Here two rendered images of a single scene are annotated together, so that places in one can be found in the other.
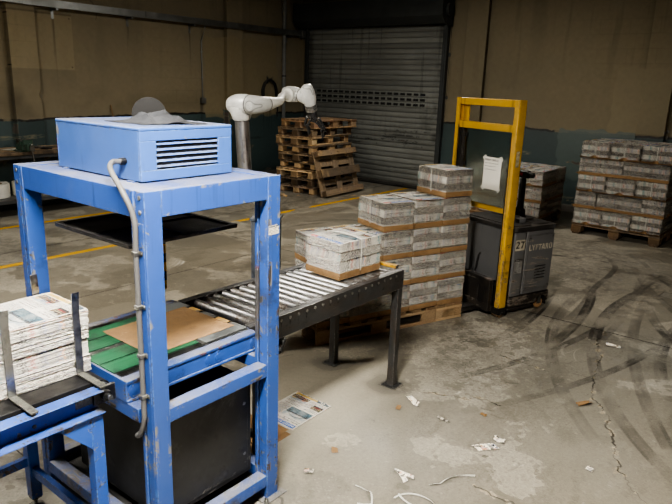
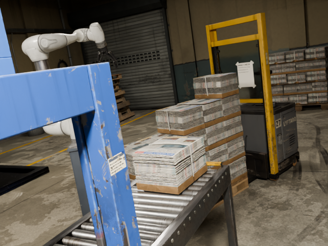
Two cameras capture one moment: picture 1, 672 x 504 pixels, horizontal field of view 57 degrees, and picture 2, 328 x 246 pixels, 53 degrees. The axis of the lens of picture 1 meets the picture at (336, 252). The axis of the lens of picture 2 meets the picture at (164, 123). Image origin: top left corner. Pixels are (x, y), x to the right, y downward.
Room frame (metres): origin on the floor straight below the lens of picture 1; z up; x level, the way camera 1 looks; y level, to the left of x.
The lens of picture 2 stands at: (1.84, 0.27, 1.54)
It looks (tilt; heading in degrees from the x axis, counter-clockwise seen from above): 11 degrees down; 351
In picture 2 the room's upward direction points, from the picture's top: 9 degrees counter-clockwise
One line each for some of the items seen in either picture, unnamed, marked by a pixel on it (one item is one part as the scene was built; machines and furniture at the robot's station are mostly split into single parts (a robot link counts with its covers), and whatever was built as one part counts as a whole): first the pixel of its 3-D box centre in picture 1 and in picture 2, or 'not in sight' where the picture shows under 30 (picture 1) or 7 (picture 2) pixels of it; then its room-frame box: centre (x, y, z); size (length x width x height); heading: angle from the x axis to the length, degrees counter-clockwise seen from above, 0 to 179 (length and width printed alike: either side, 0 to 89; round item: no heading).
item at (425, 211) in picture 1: (414, 209); (199, 112); (5.06, -0.64, 0.95); 0.38 x 0.29 x 0.23; 32
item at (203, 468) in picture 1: (156, 414); not in sight; (2.65, 0.83, 0.38); 0.94 x 0.69 x 0.63; 52
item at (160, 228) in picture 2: (285, 292); (127, 225); (3.34, 0.28, 0.78); 0.47 x 0.05 x 0.05; 52
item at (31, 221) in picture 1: (41, 331); not in sight; (2.68, 1.35, 0.77); 0.09 x 0.09 x 1.55; 52
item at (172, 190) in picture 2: (330, 269); (163, 183); (3.66, 0.03, 0.83); 0.29 x 0.16 x 0.04; 47
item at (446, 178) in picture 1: (439, 241); (221, 133); (5.21, -0.89, 0.65); 0.39 x 0.30 x 1.29; 31
